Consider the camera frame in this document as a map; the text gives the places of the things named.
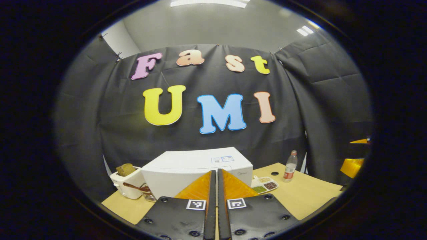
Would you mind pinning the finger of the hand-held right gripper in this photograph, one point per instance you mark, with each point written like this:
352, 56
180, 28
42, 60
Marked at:
352, 166
362, 141

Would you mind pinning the clear plastic bottle red label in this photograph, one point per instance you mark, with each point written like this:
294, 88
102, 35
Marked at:
289, 173

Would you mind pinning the wooden spoon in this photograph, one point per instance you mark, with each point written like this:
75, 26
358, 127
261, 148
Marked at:
133, 186

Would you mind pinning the white divided dish with beans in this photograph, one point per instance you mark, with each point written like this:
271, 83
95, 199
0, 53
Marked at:
257, 182

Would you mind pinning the white microwave oven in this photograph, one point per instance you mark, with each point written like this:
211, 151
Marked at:
186, 163

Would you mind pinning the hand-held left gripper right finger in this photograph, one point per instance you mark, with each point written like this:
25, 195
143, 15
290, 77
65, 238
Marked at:
223, 206

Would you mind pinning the brown bread slice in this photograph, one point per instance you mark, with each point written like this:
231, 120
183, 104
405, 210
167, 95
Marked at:
126, 169

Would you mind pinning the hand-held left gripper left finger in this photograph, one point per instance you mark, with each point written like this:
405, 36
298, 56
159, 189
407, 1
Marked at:
210, 206

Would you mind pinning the large ceiling light panel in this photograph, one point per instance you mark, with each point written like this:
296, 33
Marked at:
210, 3

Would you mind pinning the small ceiling light panel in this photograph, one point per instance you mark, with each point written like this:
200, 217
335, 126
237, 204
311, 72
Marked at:
305, 30

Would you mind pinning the white toaster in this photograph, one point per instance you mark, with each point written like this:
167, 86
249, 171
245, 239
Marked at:
131, 176

